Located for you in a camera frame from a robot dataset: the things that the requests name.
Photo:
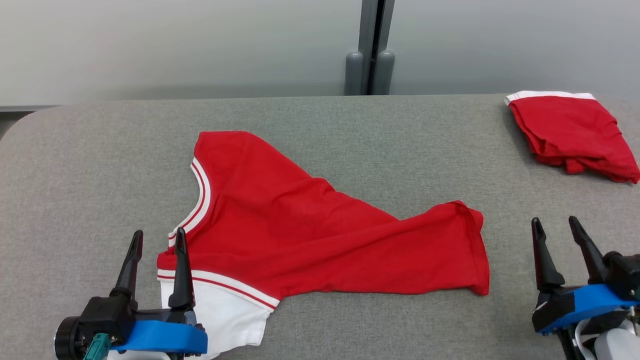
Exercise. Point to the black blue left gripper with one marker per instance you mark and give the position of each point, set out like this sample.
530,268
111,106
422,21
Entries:
150,335

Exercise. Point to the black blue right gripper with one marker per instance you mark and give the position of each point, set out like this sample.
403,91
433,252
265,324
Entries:
570,305

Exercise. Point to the red shorts with white trim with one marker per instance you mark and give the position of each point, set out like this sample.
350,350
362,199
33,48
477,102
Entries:
570,130

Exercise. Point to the red white jersey shirt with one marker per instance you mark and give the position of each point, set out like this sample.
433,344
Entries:
300,235

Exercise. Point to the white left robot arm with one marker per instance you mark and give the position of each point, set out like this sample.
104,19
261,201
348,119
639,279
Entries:
140,355

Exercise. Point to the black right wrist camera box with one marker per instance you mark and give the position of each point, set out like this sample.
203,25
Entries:
622,275

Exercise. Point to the grey metal partition post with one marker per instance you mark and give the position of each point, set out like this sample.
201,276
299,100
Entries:
370,45

